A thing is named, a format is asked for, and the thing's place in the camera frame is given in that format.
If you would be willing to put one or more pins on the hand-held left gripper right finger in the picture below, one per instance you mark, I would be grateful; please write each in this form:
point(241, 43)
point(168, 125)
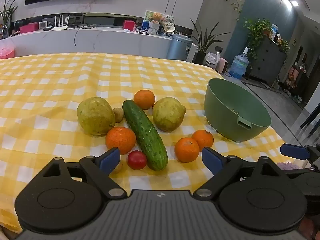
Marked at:
point(210, 157)

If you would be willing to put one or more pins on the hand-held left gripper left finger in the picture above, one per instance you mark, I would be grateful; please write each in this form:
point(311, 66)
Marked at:
point(110, 158)

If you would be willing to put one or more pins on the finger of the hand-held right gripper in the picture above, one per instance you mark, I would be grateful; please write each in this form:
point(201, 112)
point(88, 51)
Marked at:
point(293, 152)

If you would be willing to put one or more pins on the orange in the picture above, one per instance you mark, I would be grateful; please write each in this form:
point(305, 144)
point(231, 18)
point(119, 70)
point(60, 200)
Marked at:
point(203, 138)
point(187, 150)
point(144, 99)
point(120, 140)

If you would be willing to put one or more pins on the red tomato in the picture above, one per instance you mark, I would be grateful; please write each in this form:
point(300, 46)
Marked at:
point(137, 160)

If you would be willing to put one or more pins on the green cucumber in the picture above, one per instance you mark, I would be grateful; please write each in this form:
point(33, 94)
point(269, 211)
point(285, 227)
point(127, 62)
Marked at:
point(145, 132)

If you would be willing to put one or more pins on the large yellow-green guava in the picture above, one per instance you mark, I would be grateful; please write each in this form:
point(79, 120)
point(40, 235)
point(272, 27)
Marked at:
point(168, 115)
point(96, 116)

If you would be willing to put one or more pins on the green bowl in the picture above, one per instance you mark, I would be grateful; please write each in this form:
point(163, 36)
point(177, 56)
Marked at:
point(225, 100)

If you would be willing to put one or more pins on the purple floral cloth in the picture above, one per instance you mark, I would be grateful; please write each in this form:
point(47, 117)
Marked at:
point(290, 166)

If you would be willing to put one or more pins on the black metal stand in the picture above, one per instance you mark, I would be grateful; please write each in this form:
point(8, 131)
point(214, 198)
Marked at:
point(311, 117)

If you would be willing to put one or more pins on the cluttered shelf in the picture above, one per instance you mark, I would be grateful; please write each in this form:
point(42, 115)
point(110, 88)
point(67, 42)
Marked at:
point(297, 73)

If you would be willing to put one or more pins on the small pink appliance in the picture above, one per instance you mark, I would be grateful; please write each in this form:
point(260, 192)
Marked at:
point(221, 65)

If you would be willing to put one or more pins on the blue water jug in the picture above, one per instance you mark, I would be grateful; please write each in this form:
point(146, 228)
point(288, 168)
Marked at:
point(238, 66)

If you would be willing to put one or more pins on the grey cabinet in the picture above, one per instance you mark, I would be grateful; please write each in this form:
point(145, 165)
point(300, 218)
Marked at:
point(267, 60)

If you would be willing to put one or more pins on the white plastic bag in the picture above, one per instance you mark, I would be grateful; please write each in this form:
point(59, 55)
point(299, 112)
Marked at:
point(211, 58)

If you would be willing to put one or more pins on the yellow checkered tablecloth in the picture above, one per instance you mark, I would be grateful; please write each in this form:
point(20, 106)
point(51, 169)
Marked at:
point(50, 80)

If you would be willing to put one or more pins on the sword-leaf potted plant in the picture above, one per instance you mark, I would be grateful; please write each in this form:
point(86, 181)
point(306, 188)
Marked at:
point(200, 56)

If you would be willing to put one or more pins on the small leafy plant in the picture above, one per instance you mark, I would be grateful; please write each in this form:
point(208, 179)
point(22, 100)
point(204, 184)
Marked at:
point(284, 46)

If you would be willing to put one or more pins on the blue-grey trash can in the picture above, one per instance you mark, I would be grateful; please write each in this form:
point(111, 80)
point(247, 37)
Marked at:
point(178, 47)

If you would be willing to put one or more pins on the white marble console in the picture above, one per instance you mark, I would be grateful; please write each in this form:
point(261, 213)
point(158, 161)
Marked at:
point(112, 42)

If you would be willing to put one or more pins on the blue-capped bottle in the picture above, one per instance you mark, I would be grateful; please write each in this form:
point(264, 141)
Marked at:
point(274, 31)

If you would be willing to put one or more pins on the bushy pothos plant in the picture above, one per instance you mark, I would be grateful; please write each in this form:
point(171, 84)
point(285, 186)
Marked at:
point(257, 32)

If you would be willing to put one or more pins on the red box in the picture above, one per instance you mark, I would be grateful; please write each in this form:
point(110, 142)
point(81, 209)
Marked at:
point(128, 25)

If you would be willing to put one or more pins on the beige hat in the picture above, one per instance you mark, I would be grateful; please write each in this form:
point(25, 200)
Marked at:
point(168, 27)

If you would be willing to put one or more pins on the white pot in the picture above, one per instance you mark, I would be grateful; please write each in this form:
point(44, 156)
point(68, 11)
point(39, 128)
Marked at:
point(153, 28)

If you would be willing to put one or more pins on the white router with antennas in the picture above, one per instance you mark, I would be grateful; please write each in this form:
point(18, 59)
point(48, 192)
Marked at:
point(60, 27)

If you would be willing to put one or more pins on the small black box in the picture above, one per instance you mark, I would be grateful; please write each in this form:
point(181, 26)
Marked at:
point(48, 28)

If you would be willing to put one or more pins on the brown plush bear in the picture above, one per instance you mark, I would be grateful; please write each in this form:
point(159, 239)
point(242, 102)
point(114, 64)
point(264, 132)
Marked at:
point(156, 17)

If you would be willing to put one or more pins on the illustrated poster card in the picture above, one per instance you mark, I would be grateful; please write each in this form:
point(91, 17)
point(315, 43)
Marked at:
point(148, 14)

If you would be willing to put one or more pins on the pink plastic bag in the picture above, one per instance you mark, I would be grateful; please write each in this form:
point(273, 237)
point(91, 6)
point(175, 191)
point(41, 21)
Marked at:
point(7, 50)

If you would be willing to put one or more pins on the small white device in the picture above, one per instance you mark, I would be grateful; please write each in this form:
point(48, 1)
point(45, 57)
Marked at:
point(42, 25)

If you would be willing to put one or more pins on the pink box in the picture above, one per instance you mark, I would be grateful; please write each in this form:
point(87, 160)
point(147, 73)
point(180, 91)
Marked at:
point(28, 27)

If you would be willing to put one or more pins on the long-leaf plant in vase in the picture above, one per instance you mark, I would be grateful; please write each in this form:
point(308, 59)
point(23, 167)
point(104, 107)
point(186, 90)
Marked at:
point(8, 12)

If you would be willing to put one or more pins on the wall outlet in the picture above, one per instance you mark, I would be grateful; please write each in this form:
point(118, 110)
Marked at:
point(218, 48)

